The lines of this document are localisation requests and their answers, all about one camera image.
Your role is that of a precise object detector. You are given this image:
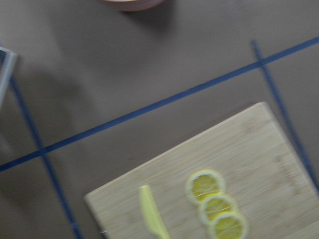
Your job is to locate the lemon slice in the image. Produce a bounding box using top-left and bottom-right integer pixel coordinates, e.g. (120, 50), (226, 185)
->
(198, 193), (238, 225)
(185, 169), (226, 205)
(207, 211), (249, 239)

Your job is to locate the yellow plastic knife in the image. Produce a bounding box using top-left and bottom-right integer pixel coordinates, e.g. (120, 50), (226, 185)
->
(139, 185), (170, 239)

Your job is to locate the pink bowl with ice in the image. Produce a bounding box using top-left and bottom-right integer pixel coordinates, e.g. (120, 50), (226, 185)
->
(103, 0), (164, 12)

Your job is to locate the bamboo cutting board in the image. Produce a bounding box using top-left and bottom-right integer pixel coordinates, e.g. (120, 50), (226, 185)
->
(85, 102), (319, 239)

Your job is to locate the cup rack with wooden handle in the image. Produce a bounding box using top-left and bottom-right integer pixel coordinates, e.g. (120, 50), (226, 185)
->
(0, 46), (17, 108)

